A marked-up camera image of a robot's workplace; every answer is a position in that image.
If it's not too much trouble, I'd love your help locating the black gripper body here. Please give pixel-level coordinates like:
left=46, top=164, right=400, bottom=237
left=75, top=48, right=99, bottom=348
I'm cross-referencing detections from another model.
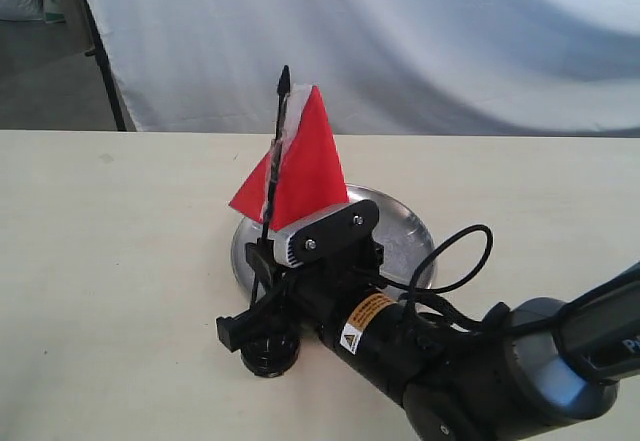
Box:
left=280, top=238, right=399, bottom=346

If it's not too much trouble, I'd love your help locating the red flag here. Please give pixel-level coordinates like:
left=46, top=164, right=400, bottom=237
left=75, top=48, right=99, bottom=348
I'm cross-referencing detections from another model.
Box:
left=229, top=66, right=348, bottom=232

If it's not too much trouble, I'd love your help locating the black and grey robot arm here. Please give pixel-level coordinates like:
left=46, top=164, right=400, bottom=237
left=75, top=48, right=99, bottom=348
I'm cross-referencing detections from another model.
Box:
left=216, top=237, right=639, bottom=440

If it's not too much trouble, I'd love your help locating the dark round object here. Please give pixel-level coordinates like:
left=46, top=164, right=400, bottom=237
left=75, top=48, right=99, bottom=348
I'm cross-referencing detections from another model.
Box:
left=240, top=332, right=301, bottom=378

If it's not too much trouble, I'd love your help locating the round silver metal plate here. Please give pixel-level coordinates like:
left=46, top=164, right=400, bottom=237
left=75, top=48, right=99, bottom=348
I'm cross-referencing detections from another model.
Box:
left=230, top=184, right=435, bottom=295

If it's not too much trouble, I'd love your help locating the black backdrop stand pole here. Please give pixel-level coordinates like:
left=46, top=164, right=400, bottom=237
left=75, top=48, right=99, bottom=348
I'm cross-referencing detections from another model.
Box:
left=81, top=0, right=128, bottom=132

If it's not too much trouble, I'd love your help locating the white backdrop cloth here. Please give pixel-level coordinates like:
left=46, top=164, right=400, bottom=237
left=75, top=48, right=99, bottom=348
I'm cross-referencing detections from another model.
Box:
left=87, top=0, right=639, bottom=136

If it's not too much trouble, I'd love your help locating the green and white sack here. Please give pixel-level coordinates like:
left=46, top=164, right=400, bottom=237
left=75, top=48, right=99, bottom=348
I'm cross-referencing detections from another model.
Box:
left=42, top=0, right=65, bottom=24

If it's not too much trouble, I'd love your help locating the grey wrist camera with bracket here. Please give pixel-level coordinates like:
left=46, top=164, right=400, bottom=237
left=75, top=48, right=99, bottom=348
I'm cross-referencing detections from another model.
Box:
left=273, top=199, right=380, bottom=268

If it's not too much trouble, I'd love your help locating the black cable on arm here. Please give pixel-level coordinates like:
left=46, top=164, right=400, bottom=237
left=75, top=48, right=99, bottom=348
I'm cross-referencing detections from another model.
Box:
left=359, top=224, right=495, bottom=335

